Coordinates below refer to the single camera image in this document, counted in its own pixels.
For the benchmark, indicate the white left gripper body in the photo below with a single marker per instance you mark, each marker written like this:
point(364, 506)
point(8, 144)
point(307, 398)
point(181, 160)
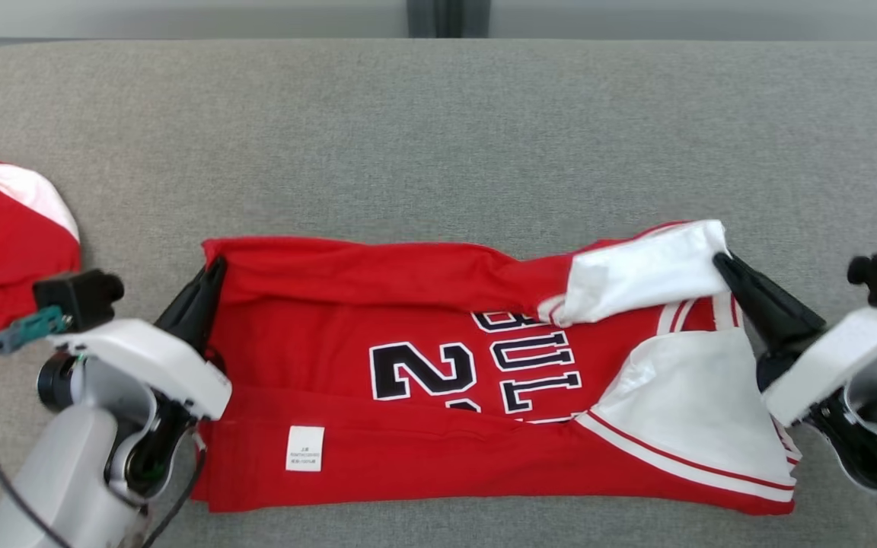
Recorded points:
point(149, 354)

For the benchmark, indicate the red basketball jersey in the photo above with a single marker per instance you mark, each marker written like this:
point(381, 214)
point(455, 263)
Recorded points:
point(408, 457)

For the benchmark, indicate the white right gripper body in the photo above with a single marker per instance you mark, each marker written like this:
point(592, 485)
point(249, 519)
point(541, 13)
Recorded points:
point(834, 358)

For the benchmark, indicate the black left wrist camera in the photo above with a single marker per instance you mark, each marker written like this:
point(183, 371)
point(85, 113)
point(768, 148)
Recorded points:
point(77, 298)

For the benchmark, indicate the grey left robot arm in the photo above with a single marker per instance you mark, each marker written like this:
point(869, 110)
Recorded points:
point(58, 472)

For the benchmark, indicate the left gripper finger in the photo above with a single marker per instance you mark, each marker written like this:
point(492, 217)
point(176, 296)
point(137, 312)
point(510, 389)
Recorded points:
point(195, 308)

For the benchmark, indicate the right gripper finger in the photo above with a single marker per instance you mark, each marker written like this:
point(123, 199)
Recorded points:
point(773, 308)

